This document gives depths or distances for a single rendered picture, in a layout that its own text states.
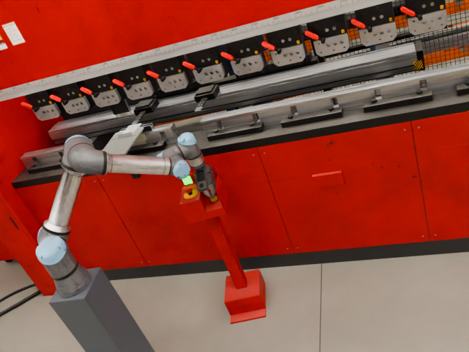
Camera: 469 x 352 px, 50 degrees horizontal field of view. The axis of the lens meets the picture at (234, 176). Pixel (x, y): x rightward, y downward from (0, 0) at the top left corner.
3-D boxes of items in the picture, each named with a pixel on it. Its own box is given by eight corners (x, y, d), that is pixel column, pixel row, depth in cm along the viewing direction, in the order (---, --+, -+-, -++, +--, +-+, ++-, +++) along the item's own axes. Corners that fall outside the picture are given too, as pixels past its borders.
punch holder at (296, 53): (275, 67, 233) (264, 33, 225) (277, 60, 240) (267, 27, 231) (306, 60, 228) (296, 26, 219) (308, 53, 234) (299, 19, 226)
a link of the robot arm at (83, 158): (72, 151, 187) (194, 158, 209) (69, 142, 196) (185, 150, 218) (70, 180, 191) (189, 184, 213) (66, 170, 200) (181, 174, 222)
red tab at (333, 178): (315, 188, 253) (311, 177, 250) (315, 185, 255) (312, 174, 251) (344, 184, 248) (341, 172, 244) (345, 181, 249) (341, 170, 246)
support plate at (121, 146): (96, 160, 259) (95, 158, 259) (116, 134, 280) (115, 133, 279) (125, 155, 253) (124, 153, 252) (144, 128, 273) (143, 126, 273)
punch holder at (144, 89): (129, 100, 261) (115, 72, 253) (135, 93, 268) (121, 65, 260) (154, 95, 256) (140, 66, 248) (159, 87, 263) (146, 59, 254)
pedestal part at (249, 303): (230, 324, 271) (223, 309, 265) (232, 290, 292) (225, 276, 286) (266, 317, 267) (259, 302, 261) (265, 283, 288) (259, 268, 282)
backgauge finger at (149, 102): (125, 129, 283) (122, 121, 280) (142, 107, 303) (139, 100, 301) (144, 125, 279) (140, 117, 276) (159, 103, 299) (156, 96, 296)
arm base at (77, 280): (82, 296, 205) (71, 279, 200) (52, 299, 210) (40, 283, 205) (96, 269, 217) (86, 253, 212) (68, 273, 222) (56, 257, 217)
